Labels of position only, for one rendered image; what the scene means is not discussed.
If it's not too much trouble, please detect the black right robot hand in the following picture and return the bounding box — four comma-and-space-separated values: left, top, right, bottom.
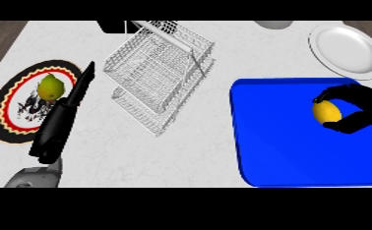
313, 83, 372, 135

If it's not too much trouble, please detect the black object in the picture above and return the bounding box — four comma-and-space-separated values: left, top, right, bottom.
96, 20, 141, 34

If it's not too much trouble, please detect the yellow lemon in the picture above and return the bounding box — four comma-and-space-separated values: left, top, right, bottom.
311, 99, 342, 125

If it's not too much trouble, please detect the white wire tiered basket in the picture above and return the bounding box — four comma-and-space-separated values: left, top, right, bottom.
102, 20, 217, 138

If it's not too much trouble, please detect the patterned round plate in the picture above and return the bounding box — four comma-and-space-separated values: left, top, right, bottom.
0, 59, 84, 144

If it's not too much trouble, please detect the grey round object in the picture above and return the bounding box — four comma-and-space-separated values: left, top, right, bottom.
252, 20, 295, 30

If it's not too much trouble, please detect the white plate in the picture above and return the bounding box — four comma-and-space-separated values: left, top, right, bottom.
307, 23, 372, 81

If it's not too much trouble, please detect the green pear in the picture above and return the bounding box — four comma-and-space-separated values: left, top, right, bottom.
37, 73, 66, 102

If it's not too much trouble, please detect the blue tray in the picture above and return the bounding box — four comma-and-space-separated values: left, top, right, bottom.
230, 77, 372, 188

